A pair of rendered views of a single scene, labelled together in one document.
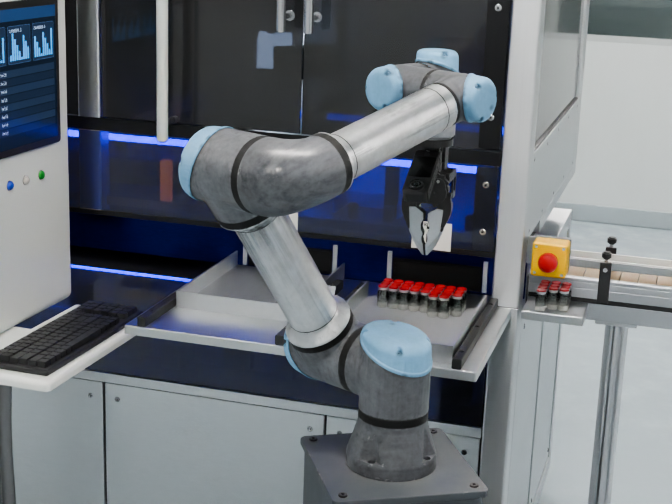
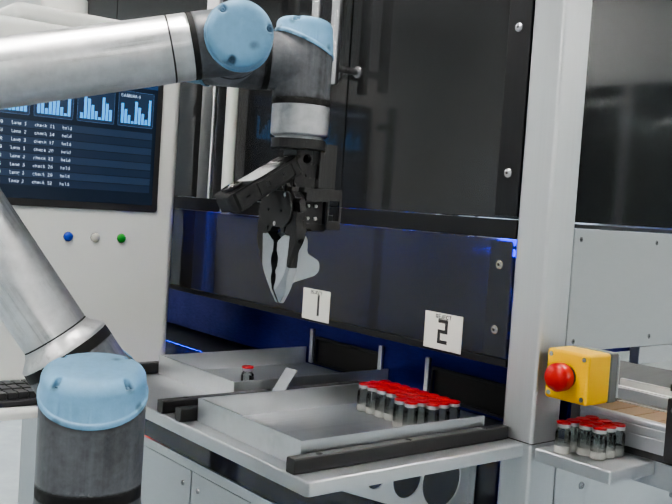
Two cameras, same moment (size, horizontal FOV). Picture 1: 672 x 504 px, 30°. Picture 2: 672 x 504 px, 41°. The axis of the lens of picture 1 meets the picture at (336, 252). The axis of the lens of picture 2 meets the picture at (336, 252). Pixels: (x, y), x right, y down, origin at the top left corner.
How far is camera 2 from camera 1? 1.61 m
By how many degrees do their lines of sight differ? 37
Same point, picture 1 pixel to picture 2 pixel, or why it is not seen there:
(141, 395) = (212, 491)
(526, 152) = (544, 218)
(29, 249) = (94, 307)
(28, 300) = not seen: hidden behind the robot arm
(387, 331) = (87, 362)
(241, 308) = (197, 380)
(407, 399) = (60, 461)
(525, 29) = (546, 49)
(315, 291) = (18, 292)
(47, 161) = (134, 227)
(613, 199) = not seen: outside the picture
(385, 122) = (40, 35)
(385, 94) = not seen: hidden behind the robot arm
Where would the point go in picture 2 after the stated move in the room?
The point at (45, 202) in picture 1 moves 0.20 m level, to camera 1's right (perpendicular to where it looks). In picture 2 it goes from (126, 267) to (192, 276)
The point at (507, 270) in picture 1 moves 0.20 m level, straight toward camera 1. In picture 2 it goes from (520, 386) to (439, 402)
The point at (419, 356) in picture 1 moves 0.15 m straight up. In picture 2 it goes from (82, 397) to (89, 255)
